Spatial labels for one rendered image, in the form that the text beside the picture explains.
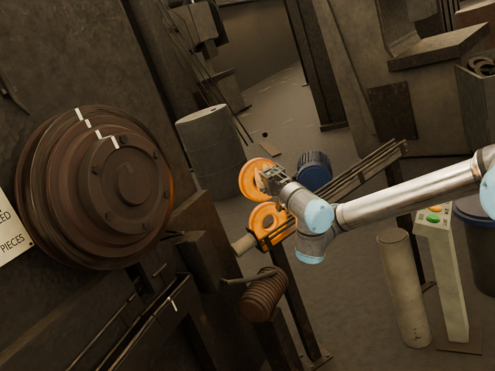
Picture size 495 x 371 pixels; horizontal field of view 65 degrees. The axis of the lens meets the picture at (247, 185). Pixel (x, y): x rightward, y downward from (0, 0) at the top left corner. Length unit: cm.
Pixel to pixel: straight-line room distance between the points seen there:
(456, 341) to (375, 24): 239
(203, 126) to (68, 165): 283
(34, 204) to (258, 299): 82
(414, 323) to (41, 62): 162
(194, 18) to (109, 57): 751
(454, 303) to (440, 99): 197
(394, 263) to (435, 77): 201
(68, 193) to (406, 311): 132
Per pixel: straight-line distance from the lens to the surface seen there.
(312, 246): 118
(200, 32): 897
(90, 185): 103
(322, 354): 193
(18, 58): 129
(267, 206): 150
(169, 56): 544
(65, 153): 108
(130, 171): 109
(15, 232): 117
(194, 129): 384
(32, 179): 105
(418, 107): 345
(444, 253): 161
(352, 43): 354
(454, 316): 179
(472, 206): 191
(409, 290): 169
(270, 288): 151
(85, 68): 140
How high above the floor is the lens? 135
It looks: 19 degrees down
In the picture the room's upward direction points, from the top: 20 degrees counter-clockwise
